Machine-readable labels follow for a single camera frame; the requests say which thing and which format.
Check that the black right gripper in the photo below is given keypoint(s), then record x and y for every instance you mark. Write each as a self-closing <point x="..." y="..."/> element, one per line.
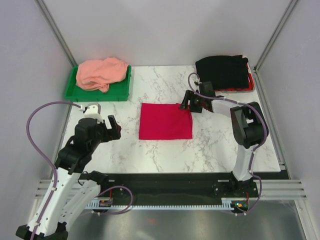
<point x="188" y="95"/>

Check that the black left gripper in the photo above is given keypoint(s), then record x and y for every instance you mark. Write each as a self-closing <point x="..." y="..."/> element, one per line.
<point x="111" y="134"/>

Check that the crimson red t shirt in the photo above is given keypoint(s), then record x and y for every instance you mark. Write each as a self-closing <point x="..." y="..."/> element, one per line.
<point x="165" y="122"/>

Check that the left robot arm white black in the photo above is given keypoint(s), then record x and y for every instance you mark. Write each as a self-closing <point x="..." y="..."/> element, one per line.
<point x="56" y="214"/>

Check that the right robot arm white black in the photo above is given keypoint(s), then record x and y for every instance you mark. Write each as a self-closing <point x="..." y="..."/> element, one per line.
<point x="249" y="126"/>

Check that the green plastic tray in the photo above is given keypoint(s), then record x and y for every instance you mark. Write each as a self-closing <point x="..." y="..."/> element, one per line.
<point x="118" y="92"/>

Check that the folded black t shirt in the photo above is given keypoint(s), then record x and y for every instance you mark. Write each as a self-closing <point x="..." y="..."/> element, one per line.
<point x="206" y="68"/>

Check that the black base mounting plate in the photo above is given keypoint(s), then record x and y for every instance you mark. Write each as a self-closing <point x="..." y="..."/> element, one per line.
<point x="176" y="188"/>

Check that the salmon pink t shirt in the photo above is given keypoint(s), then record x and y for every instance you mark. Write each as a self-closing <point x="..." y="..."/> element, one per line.
<point x="99" y="74"/>

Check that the folded red t shirt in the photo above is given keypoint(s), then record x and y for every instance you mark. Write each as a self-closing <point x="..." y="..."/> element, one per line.
<point x="250" y="78"/>

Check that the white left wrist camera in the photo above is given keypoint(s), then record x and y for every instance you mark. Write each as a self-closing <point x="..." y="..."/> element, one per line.
<point x="91" y="114"/>

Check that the right aluminium frame post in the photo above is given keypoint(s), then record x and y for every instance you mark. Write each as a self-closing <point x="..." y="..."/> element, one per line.
<point x="276" y="33"/>

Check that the aluminium frame post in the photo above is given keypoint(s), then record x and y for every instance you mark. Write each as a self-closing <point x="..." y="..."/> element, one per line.
<point x="55" y="30"/>
<point x="276" y="33"/>

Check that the grey slotted cable duct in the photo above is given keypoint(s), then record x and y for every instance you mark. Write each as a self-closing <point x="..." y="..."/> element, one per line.
<point x="225" y="205"/>

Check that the left aluminium frame post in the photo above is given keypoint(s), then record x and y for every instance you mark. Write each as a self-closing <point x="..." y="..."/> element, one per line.
<point x="55" y="30"/>

